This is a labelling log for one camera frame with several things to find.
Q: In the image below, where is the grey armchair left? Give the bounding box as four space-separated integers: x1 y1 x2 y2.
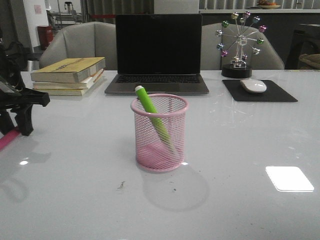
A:
39 21 118 70

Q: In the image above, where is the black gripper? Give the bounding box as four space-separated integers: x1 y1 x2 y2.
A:
0 41 50 136

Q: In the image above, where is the middle cream book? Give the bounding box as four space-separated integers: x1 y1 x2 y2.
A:
32 69 104 90

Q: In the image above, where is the pink mesh pen holder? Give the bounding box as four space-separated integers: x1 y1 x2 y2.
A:
130 93 189 172

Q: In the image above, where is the fruit bowl on counter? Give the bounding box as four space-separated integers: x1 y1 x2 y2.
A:
257 0 280 10

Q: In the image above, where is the red bin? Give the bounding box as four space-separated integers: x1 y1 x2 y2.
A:
37 25 53 50

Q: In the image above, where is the top yellow book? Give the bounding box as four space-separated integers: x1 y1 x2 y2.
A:
30 57 106 83

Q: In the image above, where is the black mouse pad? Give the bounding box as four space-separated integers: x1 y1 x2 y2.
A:
222 79 298 103

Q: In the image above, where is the ferris wheel desk ornament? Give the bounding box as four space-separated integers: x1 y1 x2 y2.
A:
215 11 267 79

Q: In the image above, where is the white computer mouse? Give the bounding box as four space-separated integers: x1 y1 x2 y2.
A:
240 78 267 94

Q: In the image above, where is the pink marker pen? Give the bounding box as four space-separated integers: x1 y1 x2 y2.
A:
0 127 20 150

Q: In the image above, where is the green marker pen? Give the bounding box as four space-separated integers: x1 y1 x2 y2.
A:
135 85 177 155

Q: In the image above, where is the grey armchair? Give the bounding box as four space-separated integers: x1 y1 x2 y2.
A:
39 21 118 70
200 23 285 71

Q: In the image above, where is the grey armchair right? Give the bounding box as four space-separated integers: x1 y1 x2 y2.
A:
200 23 285 71

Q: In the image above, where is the grey open laptop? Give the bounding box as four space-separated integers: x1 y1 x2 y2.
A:
104 13 209 96

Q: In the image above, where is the bottom pale green book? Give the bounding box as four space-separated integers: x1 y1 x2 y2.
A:
34 76 105 96

